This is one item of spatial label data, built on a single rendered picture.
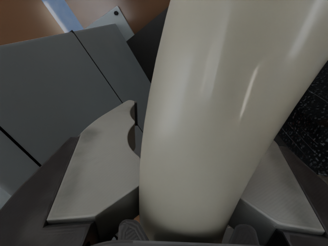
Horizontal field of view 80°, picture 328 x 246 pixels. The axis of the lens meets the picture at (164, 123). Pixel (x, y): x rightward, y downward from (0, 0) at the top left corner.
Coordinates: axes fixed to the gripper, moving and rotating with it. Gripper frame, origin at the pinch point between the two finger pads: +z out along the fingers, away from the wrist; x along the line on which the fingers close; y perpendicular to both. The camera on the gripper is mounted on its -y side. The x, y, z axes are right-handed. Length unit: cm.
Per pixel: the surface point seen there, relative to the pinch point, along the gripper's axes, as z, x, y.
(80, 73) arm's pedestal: 37.7, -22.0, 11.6
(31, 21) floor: 94, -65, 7
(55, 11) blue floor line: 93, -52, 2
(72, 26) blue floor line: 92, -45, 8
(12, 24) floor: 94, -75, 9
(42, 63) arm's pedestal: 28.7, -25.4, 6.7
